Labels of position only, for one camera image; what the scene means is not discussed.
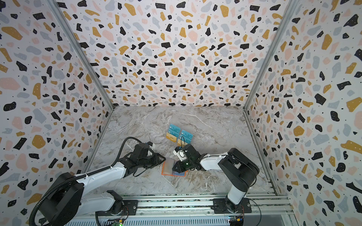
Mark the gold vip card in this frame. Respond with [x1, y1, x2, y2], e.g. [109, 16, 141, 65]
[166, 132, 177, 142]
[177, 138, 188, 147]

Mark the orange card holder wallet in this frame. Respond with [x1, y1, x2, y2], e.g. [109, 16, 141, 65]
[161, 158, 186, 177]

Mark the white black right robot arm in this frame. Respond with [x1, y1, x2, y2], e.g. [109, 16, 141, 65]
[173, 144, 260, 213]

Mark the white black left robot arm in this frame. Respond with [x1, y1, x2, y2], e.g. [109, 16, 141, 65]
[29, 142, 166, 226]

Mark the teal VIP card right lower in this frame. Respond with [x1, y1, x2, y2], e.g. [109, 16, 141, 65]
[179, 135, 193, 144]

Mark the teal vip card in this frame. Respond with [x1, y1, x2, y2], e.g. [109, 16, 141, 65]
[168, 130, 180, 137]
[179, 135, 193, 144]
[168, 124, 181, 132]
[181, 130, 193, 140]

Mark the clear acrylic card display stand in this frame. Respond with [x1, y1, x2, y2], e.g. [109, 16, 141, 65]
[166, 124, 193, 147]

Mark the teal VIP card right upper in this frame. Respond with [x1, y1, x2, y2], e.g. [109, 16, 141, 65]
[181, 130, 193, 140]

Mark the teal VIP card left lower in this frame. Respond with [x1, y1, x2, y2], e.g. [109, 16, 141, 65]
[168, 130, 180, 137]

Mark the teal VIP card left upper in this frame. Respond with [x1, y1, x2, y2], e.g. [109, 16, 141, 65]
[168, 124, 181, 132]

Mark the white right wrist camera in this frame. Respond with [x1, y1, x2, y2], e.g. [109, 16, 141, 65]
[173, 147, 187, 162]

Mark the aluminium corner post left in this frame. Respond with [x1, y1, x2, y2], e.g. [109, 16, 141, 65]
[45, 1, 114, 112]

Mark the aluminium corner post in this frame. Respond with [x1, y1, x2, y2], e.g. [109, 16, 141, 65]
[243, 0, 300, 111]
[45, 1, 114, 112]

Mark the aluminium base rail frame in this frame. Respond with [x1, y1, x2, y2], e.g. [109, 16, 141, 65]
[67, 193, 298, 226]

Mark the black corrugated cable hose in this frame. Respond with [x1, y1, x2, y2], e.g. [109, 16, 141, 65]
[28, 137, 143, 226]

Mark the aluminium corner post right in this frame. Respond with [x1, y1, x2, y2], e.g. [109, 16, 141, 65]
[243, 0, 300, 111]

